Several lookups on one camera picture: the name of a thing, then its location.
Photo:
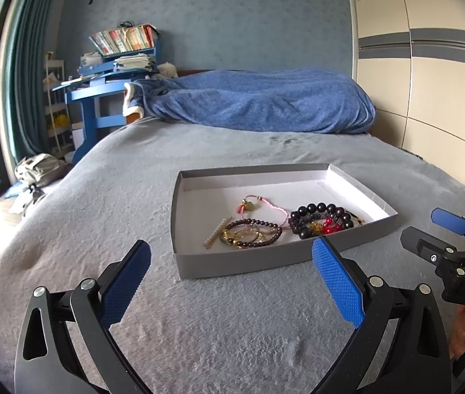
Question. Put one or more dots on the white plush toy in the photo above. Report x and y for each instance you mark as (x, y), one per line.
(168, 70)

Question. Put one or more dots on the yellow object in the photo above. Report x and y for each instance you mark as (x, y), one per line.
(61, 121)

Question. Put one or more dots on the grey cardboard box tray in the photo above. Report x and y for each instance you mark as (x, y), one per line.
(236, 260)

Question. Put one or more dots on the blue blanket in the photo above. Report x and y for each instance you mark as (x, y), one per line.
(257, 102)

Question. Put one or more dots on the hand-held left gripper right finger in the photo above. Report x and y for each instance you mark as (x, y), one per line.
(339, 283)

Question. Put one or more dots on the blue wooden desk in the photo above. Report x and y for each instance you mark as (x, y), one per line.
(88, 123)

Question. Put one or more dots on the white box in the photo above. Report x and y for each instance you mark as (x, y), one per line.
(78, 137)

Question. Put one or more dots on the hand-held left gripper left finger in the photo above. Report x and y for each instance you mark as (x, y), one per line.
(127, 283)

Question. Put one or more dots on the row of books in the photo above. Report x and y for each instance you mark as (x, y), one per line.
(123, 40)

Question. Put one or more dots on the bed with grey sheet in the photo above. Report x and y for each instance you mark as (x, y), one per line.
(113, 180)

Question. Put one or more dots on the stack of papers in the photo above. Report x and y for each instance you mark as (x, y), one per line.
(136, 62)

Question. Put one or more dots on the pearl hair clip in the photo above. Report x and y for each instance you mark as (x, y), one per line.
(216, 233)

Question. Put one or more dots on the white pile of papers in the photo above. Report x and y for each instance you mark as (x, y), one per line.
(89, 59)

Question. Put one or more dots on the beige sliding wardrobe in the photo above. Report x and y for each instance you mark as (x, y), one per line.
(441, 90)

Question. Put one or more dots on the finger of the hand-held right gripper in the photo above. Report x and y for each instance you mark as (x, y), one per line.
(425, 246)
(449, 219)

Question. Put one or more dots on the beige backpack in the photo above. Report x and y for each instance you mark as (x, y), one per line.
(39, 168)

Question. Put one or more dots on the teal curtain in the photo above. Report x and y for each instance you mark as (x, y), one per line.
(27, 69)

